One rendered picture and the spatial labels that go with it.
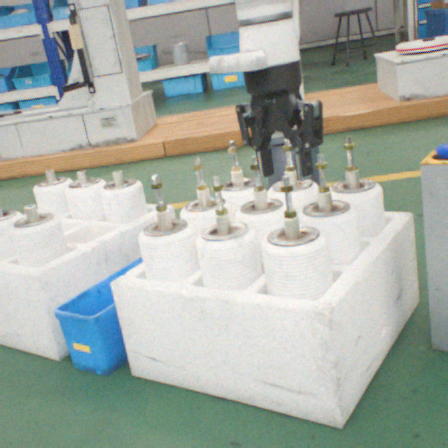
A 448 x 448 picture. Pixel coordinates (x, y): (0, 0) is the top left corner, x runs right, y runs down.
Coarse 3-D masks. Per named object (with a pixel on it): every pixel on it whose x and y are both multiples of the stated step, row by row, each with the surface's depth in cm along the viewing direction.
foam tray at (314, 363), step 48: (384, 240) 97; (144, 288) 94; (192, 288) 91; (336, 288) 83; (384, 288) 95; (144, 336) 98; (192, 336) 92; (240, 336) 86; (288, 336) 82; (336, 336) 79; (384, 336) 96; (192, 384) 96; (240, 384) 90; (288, 384) 85; (336, 384) 80
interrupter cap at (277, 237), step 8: (272, 232) 87; (280, 232) 86; (304, 232) 85; (312, 232) 84; (272, 240) 84; (280, 240) 83; (288, 240) 84; (296, 240) 82; (304, 240) 82; (312, 240) 82
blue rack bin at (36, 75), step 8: (32, 64) 593; (40, 64) 593; (64, 64) 587; (16, 72) 563; (24, 72) 578; (32, 72) 595; (40, 72) 595; (48, 72) 594; (64, 72) 585; (16, 80) 551; (24, 80) 551; (32, 80) 550; (40, 80) 550; (48, 80) 549; (24, 88) 554
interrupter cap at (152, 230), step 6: (156, 222) 100; (174, 222) 99; (180, 222) 98; (186, 222) 98; (144, 228) 98; (150, 228) 98; (156, 228) 98; (174, 228) 96; (180, 228) 95; (144, 234) 96; (150, 234) 95; (156, 234) 94; (162, 234) 94; (168, 234) 94
